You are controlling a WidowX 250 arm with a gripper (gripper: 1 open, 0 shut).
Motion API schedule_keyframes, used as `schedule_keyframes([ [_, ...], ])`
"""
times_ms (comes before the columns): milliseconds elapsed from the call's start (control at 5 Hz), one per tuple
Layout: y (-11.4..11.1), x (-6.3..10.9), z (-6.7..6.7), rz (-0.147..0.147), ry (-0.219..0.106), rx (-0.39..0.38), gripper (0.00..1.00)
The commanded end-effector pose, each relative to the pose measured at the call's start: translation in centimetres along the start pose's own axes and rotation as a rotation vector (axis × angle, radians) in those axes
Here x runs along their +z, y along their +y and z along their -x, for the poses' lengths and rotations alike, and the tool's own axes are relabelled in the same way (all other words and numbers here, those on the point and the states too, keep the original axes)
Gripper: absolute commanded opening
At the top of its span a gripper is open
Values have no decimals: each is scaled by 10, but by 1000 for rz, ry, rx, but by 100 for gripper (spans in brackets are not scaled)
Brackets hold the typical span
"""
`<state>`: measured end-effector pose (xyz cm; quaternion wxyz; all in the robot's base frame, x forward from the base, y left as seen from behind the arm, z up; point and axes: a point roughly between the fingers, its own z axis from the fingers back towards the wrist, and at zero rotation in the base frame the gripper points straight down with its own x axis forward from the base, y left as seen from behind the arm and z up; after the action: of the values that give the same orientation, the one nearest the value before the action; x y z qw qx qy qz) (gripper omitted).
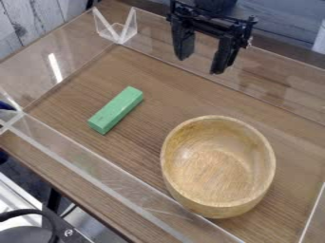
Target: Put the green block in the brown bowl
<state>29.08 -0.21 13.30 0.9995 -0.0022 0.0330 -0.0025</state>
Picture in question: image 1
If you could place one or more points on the green rectangular block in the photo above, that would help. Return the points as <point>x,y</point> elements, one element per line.
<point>116,110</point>

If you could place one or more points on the light wooden bowl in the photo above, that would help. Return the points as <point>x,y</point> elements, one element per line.
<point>219,166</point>

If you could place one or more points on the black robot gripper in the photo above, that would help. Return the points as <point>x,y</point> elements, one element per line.
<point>219,14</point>

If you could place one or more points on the black metal bracket with screw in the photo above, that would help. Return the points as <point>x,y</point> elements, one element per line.
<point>68,233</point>

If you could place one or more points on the clear acrylic tray enclosure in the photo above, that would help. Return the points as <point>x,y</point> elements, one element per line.
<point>62,78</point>

